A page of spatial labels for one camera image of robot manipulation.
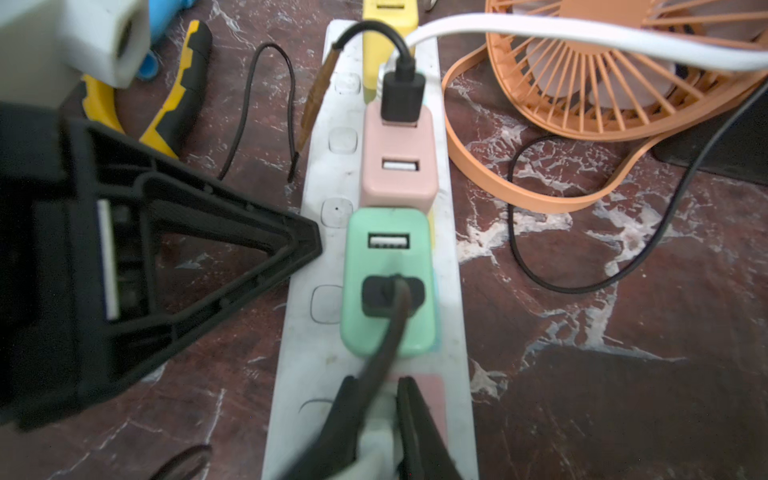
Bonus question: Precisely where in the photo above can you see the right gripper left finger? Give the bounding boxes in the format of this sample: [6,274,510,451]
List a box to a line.
[280,376,366,479]

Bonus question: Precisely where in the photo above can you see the green usb charger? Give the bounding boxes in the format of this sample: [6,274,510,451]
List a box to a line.
[341,207,438,358]

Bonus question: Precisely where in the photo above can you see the yellow black pliers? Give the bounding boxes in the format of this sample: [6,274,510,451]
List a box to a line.
[80,20,213,158]

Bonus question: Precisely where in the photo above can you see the black orange-fan cable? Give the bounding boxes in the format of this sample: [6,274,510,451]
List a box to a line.
[506,77,768,295]

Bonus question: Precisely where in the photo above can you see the white power strip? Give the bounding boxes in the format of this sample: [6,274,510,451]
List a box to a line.
[262,20,478,479]

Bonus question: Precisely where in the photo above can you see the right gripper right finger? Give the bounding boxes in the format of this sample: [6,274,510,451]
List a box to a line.
[396,377,461,480]

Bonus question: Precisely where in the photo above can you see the pink usb charger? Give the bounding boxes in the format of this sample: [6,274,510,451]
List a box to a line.
[359,100,439,214]

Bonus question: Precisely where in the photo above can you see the black usb cable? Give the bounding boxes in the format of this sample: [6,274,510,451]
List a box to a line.
[353,272,427,421]

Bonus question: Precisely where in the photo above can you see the orange mini fan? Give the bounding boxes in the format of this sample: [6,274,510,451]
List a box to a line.
[446,1,767,213]

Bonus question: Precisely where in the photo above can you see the yellow usb charger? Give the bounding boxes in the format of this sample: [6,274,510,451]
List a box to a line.
[362,0,420,91]

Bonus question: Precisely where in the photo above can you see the blue plastic faucet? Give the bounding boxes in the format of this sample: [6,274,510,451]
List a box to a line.
[136,0,197,81]

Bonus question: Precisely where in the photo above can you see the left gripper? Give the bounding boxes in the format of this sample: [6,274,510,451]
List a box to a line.
[0,0,324,430]

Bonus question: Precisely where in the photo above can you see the white fan plug cable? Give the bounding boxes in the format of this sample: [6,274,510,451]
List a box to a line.
[377,13,768,85]

